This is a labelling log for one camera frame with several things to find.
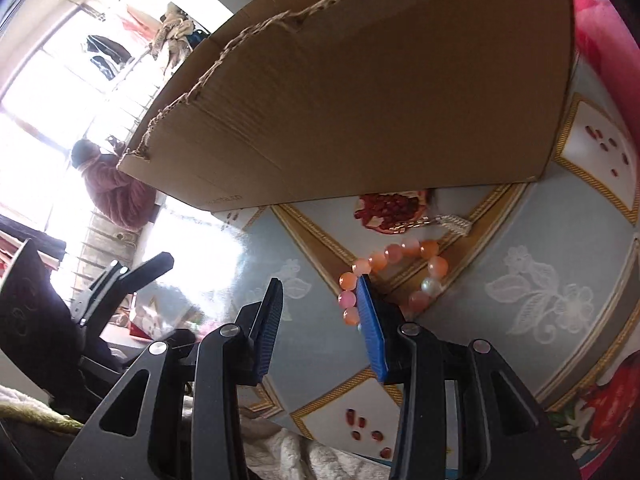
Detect green fleece cloth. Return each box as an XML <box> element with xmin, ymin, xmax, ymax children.
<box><xmin>0</xmin><ymin>385</ymin><xmax>87</xmax><ymax>437</ymax></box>

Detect thin gold chain bracelet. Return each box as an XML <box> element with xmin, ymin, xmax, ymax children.
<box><xmin>382</xmin><ymin>212</ymin><xmax>474</xmax><ymax>237</ymax></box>

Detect dark hanging jackets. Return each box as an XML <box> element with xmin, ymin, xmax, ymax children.
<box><xmin>81</xmin><ymin>34</ymin><xmax>134</xmax><ymax>82</ymax></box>

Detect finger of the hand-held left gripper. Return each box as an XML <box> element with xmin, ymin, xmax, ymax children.
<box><xmin>69</xmin><ymin>251</ymin><xmax>176</xmax><ymax>330</ymax></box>
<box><xmin>112</xmin><ymin>327</ymin><xmax>202</xmax><ymax>367</ymax></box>

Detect pink floral blanket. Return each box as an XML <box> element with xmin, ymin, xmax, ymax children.
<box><xmin>570</xmin><ymin>0</ymin><xmax>640</xmax><ymax>480</ymax></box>

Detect white fluffy garment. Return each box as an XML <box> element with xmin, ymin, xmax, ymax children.
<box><xmin>244</xmin><ymin>426</ymin><xmax>397</xmax><ymax>480</ymax></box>

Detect brown cardboard box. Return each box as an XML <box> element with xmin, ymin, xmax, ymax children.
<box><xmin>116</xmin><ymin>0</ymin><xmax>576</xmax><ymax>213</ymax></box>

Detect orange pink bead bracelet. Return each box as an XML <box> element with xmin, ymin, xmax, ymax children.
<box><xmin>338</xmin><ymin>239</ymin><xmax>449</xmax><ymax>327</ymax></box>

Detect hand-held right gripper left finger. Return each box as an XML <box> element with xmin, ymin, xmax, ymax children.
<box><xmin>54</xmin><ymin>276</ymin><xmax>285</xmax><ymax>480</ymax></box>

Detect fruit print tablecloth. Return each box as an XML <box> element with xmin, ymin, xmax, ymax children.
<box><xmin>135</xmin><ymin>45</ymin><xmax>640</xmax><ymax>472</ymax></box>

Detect beige blanket pile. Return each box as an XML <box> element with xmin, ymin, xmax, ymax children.
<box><xmin>149</xmin><ymin>2</ymin><xmax>197</xmax><ymax>69</ymax></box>

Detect pink hanging garment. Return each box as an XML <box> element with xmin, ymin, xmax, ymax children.
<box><xmin>116</xmin><ymin>4</ymin><xmax>164</xmax><ymax>37</ymax></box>

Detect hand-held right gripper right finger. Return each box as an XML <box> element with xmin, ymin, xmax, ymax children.
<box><xmin>355</xmin><ymin>274</ymin><xmax>582</xmax><ymax>480</ymax></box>

